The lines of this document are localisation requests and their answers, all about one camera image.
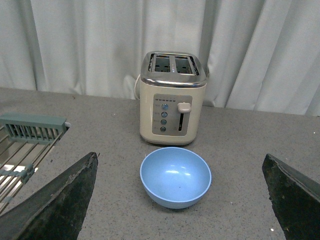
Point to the green metal dish rack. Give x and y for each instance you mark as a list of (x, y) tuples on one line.
[(25, 140)]

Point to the cream two-slot toaster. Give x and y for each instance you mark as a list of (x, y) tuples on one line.
[(171, 90)]

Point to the blue bowl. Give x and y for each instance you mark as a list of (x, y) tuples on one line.
[(175, 177)]

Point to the white curtain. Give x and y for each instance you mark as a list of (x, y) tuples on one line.
[(261, 55)]

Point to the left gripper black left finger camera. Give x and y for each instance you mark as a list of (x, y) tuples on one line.
[(57, 210)]

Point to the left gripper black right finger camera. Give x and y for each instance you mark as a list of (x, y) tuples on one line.
[(295, 199)]

